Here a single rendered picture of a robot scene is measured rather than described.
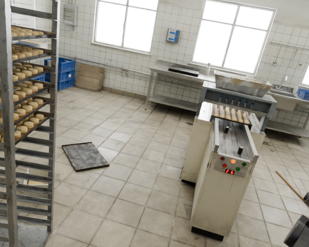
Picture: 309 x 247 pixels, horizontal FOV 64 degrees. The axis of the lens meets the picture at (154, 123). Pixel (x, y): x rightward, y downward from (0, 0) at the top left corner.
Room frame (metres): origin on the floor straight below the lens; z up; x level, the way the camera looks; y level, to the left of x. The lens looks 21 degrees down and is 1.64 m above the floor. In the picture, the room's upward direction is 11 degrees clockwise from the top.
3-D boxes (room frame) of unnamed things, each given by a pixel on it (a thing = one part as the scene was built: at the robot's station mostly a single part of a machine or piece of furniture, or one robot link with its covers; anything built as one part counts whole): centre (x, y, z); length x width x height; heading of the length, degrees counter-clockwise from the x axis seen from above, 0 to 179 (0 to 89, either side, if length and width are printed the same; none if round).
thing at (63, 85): (5.41, 2.29, 0.10); 0.60 x 0.40 x 0.20; 169
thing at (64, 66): (5.41, 2.29, 0.50); 0.60 x 0.40 x 0.20; 174
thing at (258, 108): (2.54, -0.78, 1.01); 0.72 x 0.33 x 0.34; 80
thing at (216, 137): (2.67, -0.66, 0.87); 2.01 x 0.03 x 0.07; 170
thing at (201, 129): (3.01, -0.86, 0.42); 1.28 x 0.72 x 0.84; 170
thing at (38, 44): (4.66, 2.50, 0.89); 0.44 x 0.36 x 0.20; 90
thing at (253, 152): (2.63, -0.94, 0.87); 2.01 x 0.03 x 0.07; 170
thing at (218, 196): (2.04, -0.70, 0.45); 0.70 x 0.34 x 0.90; 170
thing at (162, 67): (4.99, -1.44, 0.61); 3.40 x 0.70 x 1.22; 81
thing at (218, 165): (1.68, -0.64, 0.77); 0.24 x 0.04 x 0.14; 80
